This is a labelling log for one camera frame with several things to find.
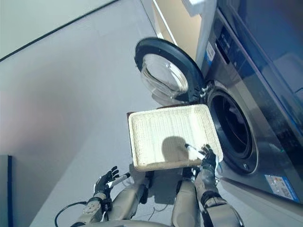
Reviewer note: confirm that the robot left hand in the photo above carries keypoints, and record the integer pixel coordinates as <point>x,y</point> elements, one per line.
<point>101,185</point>

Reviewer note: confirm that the blue white machine sticker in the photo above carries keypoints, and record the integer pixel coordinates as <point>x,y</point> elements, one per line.
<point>210,54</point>

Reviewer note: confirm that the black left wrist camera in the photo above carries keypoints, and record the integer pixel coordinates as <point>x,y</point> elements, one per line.
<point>109,205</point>

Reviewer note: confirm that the silver robot leg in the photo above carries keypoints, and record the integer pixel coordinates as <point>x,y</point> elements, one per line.
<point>184,198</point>
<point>127,198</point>

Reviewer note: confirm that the white blue warning label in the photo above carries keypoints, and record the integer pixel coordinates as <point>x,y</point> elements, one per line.
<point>281,188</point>

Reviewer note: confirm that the dark framed panel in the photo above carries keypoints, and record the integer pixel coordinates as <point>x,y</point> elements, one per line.
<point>5,189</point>

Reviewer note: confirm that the round glass washing machine door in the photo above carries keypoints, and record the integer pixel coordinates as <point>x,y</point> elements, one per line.
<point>184,61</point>

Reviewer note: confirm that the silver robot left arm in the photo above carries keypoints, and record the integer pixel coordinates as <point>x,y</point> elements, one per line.
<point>91,208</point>

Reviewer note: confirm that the silver robot right leg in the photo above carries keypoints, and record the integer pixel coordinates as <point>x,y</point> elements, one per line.
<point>184,198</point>

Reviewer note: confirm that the grey washing machine body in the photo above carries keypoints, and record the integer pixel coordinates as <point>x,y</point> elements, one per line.
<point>272,118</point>

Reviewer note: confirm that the silver robot torso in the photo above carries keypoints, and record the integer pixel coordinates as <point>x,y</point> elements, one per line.
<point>130,224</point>

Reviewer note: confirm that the silver robot left leg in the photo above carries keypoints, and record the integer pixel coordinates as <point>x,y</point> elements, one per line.
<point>127,198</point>

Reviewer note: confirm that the white woven basket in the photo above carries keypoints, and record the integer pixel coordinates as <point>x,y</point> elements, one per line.
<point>154,142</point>

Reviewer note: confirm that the perforated steel washer drum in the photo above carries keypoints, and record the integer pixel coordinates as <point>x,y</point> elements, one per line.
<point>232,127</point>

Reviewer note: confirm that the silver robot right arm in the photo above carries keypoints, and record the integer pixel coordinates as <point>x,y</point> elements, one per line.
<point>208,184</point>

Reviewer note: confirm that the beige cabinet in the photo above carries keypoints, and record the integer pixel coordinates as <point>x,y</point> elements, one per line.
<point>180,30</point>

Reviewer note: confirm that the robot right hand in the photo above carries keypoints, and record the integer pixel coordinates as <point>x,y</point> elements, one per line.
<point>209,157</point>

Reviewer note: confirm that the light grey machine plinth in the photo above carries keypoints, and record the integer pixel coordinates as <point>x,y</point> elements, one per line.
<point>260,208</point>

